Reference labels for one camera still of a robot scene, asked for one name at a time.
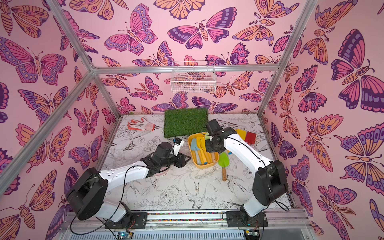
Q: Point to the pink plastic dustpan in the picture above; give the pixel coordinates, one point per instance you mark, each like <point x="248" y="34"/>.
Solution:
<point x="163" y="171"/>

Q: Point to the red shovel wooden handle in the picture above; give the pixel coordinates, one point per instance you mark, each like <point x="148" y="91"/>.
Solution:
<point x="250" y="138"/>

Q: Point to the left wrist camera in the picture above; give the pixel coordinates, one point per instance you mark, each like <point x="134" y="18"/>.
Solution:
<point x="178" y="143"/>

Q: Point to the green trowel wooden handle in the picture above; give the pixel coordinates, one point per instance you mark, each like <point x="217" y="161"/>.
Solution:
<point x="224" y="162"/>

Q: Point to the wide yellow plastic shovel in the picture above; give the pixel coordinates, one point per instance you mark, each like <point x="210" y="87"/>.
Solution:
<point x="201" y="146"/>

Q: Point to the red white gardening glove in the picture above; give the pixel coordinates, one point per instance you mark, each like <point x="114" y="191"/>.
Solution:
<point x="142" y="125"/>

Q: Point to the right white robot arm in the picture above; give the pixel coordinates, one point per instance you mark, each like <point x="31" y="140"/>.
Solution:
<point x="270" y="180"/>

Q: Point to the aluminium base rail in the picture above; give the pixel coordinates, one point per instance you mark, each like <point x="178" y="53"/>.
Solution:
<point x="271" y="224"/>

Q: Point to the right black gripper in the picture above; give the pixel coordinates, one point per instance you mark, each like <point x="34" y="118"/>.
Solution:
<point x="212" y="144"/>

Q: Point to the green artificial grass mat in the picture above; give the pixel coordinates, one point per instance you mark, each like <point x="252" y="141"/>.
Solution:
<point x="185" y="122"/>

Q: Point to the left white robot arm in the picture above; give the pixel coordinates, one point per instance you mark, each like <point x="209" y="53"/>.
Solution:
<point x="88" y="196"/>

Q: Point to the light blue shovel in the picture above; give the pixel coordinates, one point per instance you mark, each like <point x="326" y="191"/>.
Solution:
<point x="195" y="148"/>

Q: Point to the yellow plastic storage box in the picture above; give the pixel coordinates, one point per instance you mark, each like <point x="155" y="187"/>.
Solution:
<point x="213" y="157"/>

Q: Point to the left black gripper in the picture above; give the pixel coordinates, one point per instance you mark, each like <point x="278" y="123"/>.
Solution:
<point x="181" y="160"/>

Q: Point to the white wire basket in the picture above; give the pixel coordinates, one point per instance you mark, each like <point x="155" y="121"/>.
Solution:
<point x="193" y="77"/>

